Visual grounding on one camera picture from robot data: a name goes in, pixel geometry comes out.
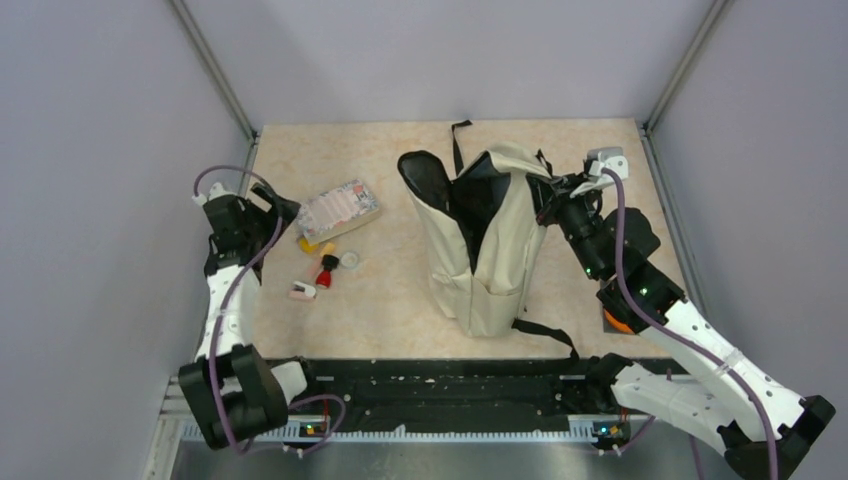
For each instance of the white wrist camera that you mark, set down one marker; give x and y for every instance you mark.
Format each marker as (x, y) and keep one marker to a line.
(595, 176)
(217, 190)

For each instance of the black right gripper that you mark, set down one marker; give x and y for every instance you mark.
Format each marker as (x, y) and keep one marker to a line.
(551, 195)

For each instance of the yellow eraser block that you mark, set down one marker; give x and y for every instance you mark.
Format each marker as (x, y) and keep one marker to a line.
(306, 246)

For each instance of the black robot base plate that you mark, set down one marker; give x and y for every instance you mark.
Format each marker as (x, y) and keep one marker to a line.
(460, 396)

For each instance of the pink white stapler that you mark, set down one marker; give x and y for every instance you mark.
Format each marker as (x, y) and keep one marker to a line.
(302, 291)

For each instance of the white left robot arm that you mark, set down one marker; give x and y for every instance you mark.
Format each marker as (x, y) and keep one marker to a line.
(232, 392)

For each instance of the orange tape roll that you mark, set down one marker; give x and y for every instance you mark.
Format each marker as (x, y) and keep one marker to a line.
(619, 321)

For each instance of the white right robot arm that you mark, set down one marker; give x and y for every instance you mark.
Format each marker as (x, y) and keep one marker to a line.
(762, 429)

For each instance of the cream canvas backpack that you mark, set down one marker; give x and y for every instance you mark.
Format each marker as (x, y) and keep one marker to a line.
(481, 233)

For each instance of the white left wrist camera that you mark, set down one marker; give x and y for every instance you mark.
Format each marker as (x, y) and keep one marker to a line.
(217, 190)

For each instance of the floral patterned notebook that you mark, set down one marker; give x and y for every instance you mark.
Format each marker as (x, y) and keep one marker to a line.
(337, 211)

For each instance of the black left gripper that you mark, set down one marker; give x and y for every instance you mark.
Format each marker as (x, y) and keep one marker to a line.
(270, 215)

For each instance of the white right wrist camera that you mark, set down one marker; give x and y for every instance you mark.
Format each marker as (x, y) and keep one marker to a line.
(595, 176)

